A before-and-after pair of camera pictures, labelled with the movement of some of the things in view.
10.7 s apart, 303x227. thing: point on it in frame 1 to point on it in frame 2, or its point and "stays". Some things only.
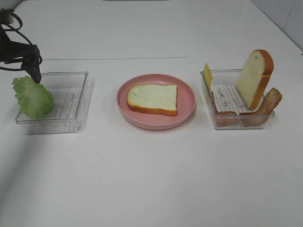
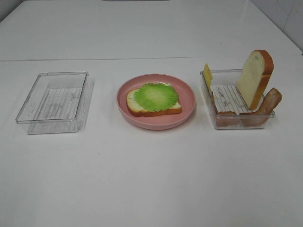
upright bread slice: [254, 77] stays
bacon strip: [260, 117] stays
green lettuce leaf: [35, 100] to [155, 97]
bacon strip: [225, 118] stays
